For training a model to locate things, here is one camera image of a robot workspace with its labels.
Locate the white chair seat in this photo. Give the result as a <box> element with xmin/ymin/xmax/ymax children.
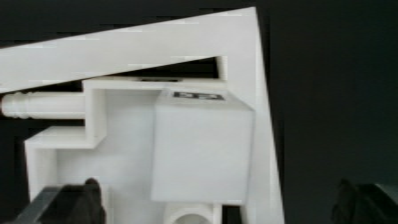
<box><xmin>1</xmin><ymin>77</ymin><xmax>246</xmax><ymax>224</ymax></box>

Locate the white cube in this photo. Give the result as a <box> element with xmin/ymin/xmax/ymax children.
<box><xmin>150</xmin><ymin>89</ymin><xmax>253</xmax><ymax>204</ymax></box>

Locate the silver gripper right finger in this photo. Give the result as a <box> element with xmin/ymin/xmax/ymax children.
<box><xmin>330</xmin><ymin>179</ymin><xmax>398</xmax><ymax>224</ymax></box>

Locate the white right barrier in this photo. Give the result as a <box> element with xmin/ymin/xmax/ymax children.
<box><xmin>221</xmin><ymin>7</ymin><xmax>284</xmax><ymax>224</ymax></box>

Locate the white front barrier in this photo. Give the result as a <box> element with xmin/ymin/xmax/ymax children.
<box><xmin>0</xmin><ymin>11</ymin><xmax>241</xmax><ymax>93</ymax></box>

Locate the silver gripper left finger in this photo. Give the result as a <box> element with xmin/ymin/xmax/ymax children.
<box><xmin>10</xmin><ymin>178</ymin><xmax>106</xmax><ymax>224</ymax></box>

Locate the white barrier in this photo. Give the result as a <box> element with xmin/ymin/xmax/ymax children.
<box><xmin>221</xmin><ymin>7</ymin><xmax>284</xmax><ymax>224</ymax></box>
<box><xmin>0</xmin><ymin>11</ymin><xmax>241</xmax><ymax>93</ymax></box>

